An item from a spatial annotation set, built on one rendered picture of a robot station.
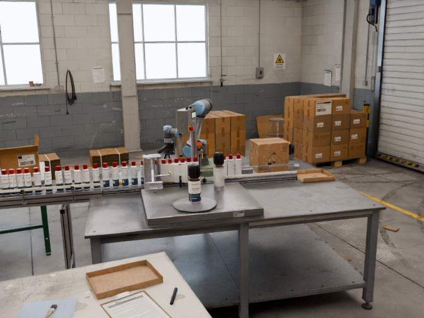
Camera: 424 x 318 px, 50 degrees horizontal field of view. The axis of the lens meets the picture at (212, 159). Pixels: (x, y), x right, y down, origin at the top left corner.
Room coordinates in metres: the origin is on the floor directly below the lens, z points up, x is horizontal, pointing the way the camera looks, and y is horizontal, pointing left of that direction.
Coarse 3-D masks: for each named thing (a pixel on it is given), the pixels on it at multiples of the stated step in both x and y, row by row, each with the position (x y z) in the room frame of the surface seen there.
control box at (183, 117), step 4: (184, 108) 3.81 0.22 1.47; (188, 108) 3.81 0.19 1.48; (180, 112) 3.67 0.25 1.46; (184, 112) 3.65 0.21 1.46; (188, 112) 3.66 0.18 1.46; (180, 116) 3.67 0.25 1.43; (184, 116) 3.65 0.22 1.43; (188, 116) 3.66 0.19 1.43; (180, 120) 3.67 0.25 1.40; (184, 120) 3.65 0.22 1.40; (188, 120) 3.66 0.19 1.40; (180, 124) 3.67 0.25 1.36; (184, 124) 3.66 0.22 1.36; (188, 124) 3.66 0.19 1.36; (192, 124) 3.73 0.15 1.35; (180, 128) 3.67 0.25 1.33; (184, 128) 3.66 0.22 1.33; (188, 128) 3.65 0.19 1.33; (180, 132) 3.67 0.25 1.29; (184, 132) 3.66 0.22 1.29; (188, 132) 3.65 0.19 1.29
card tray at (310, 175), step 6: (318, 168) 4.04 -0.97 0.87; (300, 174) 3.98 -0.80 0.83; (306, 174) 3.98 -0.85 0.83; (312, 174) 3.98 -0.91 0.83; (318, 174) 3.97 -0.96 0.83; (324, 174) 3.97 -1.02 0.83; (330, 174) 3.88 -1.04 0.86; (300, 180) 3.78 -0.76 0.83; (306, 180) 3.74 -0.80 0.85; (312, 180) 3.75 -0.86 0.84; (318, 180) 3.76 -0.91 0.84; (324, 180) 3.77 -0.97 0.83
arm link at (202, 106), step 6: (198, 102) 3.88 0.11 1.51; (204, 102) 3.92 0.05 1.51; (198, 108) 3.87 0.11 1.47; (204, 108) 3.88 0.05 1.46; (210, 108) 3.96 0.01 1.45; (198, 114) 3.87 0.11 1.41; (204, 114) 3.91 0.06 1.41; (198, 120) 3.92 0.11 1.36; (198, 126) 3.93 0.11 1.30; (198, 132) 3.95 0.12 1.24; (198, 138) 3.98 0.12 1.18; (186, 144) 4.01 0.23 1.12; (186, 150) 3.98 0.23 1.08; (186, 156) 4.00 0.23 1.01
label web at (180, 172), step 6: (156, 168) 3.49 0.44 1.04; (162, 168) 3.55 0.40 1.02; (168, 168) 3.53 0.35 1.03; (174, 168) 3.52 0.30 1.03; (180, 168) 3.49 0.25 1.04; (186, 168) 3.49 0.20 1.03; (156, 174) 3.50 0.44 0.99; (162, 174) 3.55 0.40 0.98; (174, 174) 3.52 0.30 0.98; (180, 174) 3.49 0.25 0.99; (186, 174) 3.49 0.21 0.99; (162, 180) 3.55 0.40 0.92; (168, 180) 3.53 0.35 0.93; (174, 180) 3.52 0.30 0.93; (180, 180) 3.49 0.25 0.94; (186, 180) 3.49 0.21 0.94
